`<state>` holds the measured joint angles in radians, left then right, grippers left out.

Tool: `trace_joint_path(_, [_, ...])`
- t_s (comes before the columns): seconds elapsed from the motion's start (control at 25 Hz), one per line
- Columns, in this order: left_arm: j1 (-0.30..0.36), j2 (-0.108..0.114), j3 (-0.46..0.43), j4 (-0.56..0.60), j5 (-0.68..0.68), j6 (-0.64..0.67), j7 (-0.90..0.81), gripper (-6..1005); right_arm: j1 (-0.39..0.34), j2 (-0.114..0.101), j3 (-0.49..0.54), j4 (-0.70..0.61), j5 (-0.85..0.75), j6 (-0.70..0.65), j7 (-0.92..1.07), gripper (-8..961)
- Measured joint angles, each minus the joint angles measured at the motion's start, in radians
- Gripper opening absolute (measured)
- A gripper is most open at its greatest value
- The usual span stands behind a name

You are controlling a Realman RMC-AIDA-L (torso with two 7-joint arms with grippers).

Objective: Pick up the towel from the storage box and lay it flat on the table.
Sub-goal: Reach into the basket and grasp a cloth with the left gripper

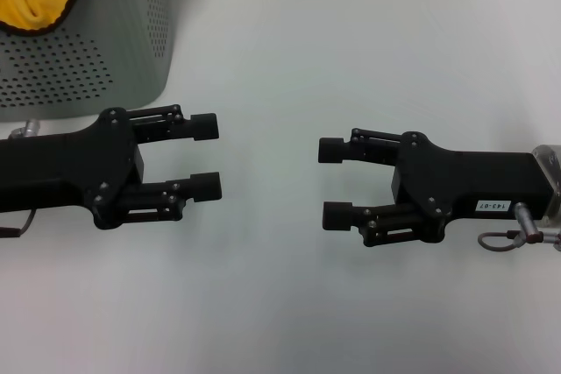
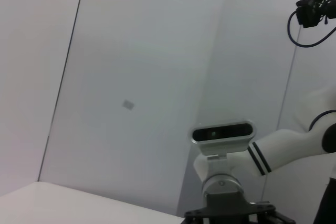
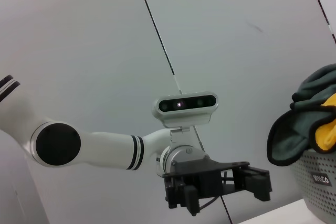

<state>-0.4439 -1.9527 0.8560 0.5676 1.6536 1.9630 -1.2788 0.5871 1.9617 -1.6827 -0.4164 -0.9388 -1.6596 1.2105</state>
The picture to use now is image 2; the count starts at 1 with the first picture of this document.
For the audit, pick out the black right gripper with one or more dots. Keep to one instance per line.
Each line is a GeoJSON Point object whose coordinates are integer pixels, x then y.
{"type": "Point", "coordinates": [231, 211]}

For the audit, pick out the person's dark clothing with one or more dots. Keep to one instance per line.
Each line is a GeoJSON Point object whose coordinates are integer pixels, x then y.
{"type": "Point", "coordinates": [328, 205]}

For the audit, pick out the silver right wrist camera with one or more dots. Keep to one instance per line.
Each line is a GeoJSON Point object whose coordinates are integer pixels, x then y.
{"type": "Point", "coordinates": [223, 133]}

